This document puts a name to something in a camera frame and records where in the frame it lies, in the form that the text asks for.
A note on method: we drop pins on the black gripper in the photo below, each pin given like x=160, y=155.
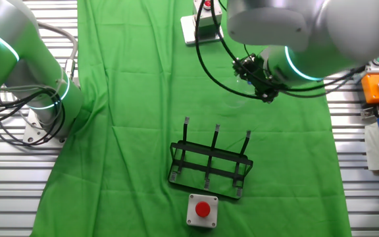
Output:
x=258, y=74

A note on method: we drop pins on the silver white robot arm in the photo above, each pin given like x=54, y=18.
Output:
x=341, y=29

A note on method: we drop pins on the white box with red button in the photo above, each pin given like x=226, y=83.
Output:
x=202, y=210
x=206, y=18

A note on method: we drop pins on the orange box with red button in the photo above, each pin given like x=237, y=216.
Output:
x=372, y=89

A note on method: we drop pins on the green cloth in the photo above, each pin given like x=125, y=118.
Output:
x=137, y=98

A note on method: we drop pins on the grey box with green button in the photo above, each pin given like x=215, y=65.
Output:
x=378, y=62

